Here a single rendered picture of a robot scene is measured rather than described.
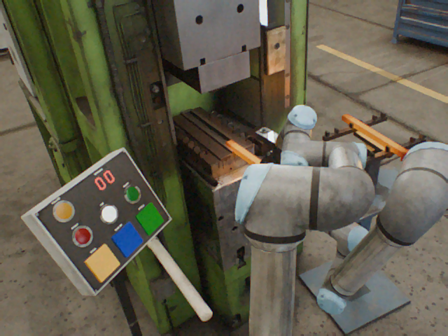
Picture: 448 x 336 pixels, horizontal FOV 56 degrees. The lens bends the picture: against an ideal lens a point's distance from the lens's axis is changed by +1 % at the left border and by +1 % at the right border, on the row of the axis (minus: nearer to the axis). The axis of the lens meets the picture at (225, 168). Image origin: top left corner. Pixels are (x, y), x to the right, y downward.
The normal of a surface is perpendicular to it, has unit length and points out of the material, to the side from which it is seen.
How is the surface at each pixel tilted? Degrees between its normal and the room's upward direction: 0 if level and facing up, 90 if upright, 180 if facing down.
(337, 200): 55
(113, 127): 90
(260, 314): 67
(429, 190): 37
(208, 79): 90
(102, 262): 60
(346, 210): 75
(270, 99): 90
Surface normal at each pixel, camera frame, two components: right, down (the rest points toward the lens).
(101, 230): 0.69, -0.18
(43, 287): -0.08, -0.81
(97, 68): 0.54, 0.45
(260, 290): -0.59, 0.14
